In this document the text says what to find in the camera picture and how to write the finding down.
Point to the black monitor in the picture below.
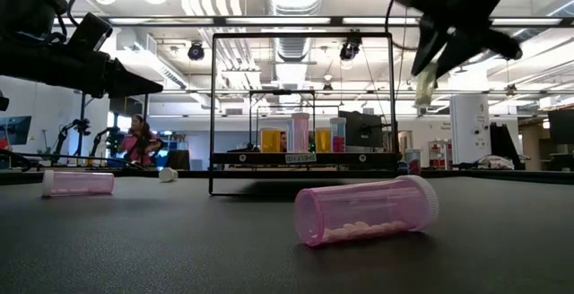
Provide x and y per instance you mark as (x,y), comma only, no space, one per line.
(562,126)
(361,130)

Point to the black aluminium table frame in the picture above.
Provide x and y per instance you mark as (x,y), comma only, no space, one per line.
(18,177)

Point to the white crumpled cloth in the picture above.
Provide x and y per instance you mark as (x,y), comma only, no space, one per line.
(495,163)

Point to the white column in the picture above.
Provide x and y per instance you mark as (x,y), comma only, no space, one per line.
(468,123)

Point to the orange pill bottle white cap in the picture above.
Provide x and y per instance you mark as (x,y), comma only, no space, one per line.
(271,141)
(323,141)

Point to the blue pill bottle white cap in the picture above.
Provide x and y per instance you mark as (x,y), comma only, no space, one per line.
(289,139)

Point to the black round knob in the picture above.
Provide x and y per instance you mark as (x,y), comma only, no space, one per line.
(2,104)

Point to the black ceiling light rail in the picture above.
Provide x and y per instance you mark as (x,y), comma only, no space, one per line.
(220,21)

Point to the blue screen monitor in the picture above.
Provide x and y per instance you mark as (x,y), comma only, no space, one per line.
(15,130)

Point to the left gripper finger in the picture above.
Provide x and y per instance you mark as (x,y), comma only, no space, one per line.
(127,85)

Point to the black table mat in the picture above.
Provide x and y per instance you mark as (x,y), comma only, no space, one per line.
(134,249)

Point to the wooden shelf black metal frame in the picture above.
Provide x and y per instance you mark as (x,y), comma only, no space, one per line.
(376,159)

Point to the white rack red items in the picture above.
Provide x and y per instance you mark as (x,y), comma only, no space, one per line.
(439,161)

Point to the pink pill bottle white cap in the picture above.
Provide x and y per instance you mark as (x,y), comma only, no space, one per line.
(367,209)
(80,184)
(300,135)

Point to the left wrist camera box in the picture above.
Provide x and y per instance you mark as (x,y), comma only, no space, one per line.
(89,31)

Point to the small distant green plant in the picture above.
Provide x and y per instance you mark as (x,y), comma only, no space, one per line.
(312,143)

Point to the black metal workstation frame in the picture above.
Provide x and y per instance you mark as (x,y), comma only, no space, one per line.
(82,123)

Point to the yellow-green pill bottle white cap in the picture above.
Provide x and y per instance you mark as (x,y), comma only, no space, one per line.
(426,90)

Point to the blue pill bottle red pills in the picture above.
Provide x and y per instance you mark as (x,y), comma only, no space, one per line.
(338,144)

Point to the person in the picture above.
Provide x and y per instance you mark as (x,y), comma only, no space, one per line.
(283,141)
(139,146)

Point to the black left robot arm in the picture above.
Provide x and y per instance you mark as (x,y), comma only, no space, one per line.
(27,11)

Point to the black ceiling spotlight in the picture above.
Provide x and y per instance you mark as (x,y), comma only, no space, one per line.
(196,51)
(350,49)

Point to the black angled stand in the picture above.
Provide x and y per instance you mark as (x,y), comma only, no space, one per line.
(502,144)

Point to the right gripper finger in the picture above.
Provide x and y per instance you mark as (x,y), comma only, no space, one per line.
(457,54)
(430,43)

